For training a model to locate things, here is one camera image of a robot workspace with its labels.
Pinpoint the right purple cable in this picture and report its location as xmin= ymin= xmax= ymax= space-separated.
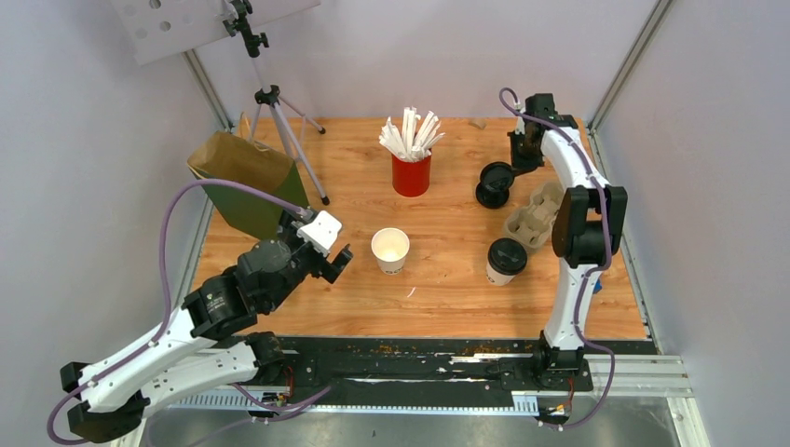
xmin=498 ymin=87 xmax=617 ymax=431

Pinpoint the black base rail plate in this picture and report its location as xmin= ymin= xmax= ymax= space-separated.
xmin=246 ymin=335 xmax=659 ymax=410

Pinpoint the white wrapped straws bundle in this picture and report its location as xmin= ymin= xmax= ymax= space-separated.
xmin=378 ymin=106 xmax=444 ymax=163

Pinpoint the red straw holder cup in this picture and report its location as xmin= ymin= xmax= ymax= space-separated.
xmin=391 ymin=156 xmax=432 ymax=197

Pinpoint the silver camera tripod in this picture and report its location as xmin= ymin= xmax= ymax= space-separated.
xmin=223 ymin=0 xmax=331 ymax=205

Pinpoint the green paper bag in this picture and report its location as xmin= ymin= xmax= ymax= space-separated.
xmin=187 ymin=131 xmax=309 ymax=239

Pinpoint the black coffee cup lid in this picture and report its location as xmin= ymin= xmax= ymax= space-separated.
xmin=487 ymin=237 xmax=528 ymax=276

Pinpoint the white perforated board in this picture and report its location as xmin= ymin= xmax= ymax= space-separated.
xmin=109 ymin=0 xmax=322 ymax=67

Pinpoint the cardboard cup carrier tray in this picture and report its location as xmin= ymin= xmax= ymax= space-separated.
xmin=503 ymin=182 xmax=565 ymax=255

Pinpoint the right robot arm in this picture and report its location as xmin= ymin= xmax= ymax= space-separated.
xmin=504 ymin=93 xmax=628 ymax=389

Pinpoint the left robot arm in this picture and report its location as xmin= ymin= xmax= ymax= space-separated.
xmin=61 ymin=210 xmax=353 ymax=443

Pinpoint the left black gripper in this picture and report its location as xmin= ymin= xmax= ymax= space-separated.
xmin=266 ymin=205 xmax=355 ymax=311

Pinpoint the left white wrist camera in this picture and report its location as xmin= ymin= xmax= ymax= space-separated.
xmin=296 ymin=210 xmax=343 ymax=257

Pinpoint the white paper coffee cup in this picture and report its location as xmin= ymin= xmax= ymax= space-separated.
xmin=485 ymin=261 xmax=526 ymax=287

